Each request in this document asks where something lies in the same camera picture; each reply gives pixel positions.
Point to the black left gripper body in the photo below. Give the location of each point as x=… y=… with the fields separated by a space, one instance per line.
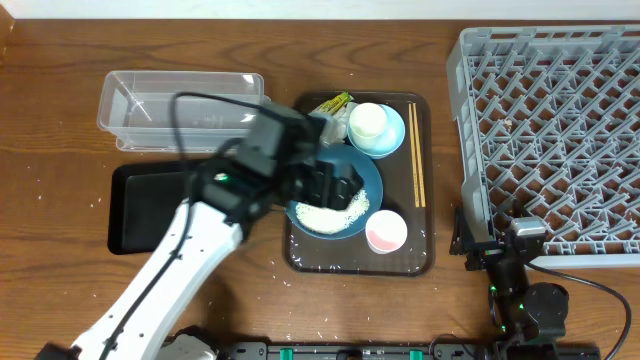
x=281 y=185

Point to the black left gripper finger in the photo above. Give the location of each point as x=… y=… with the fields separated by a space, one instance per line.
x=311 y=184
x=339 y=185

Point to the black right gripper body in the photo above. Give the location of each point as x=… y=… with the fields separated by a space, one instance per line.
x=486 y=253

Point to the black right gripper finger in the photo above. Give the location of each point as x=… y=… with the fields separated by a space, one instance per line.
x=457 y=246
x=506 y=208

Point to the dark blue plate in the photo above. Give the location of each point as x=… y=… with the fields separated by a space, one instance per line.
x=372 y=184

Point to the pink cup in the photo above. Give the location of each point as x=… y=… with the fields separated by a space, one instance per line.
x=386 y=231

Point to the cream white cup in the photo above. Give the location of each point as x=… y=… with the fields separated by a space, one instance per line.
x=368 y=120

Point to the light blue bowl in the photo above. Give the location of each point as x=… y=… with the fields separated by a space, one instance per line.
x=387 y=142

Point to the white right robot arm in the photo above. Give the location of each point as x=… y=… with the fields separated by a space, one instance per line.
x=530 y=316

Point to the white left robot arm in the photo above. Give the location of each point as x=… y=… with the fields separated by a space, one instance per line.
x=222 y=203

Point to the grey dishwasher rack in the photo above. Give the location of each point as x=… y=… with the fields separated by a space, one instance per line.
x=550 y=116

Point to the pile of white rice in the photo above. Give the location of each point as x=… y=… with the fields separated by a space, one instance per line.
x=327 y=221

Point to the crumpled white napkin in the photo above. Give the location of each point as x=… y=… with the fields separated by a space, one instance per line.
x=335 y=129

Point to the brown serving tray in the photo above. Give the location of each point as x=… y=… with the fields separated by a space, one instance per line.
x=352 y=255

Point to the green yellow snack wrapper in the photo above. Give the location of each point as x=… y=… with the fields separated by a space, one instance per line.
x=334 y=104

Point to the black tray bin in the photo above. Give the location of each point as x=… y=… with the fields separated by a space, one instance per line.
x=144 y=197

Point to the clear plastic bin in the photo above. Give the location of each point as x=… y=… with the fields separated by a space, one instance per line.
x=135 y=107

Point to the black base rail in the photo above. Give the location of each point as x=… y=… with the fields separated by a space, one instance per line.
x=438 y=351

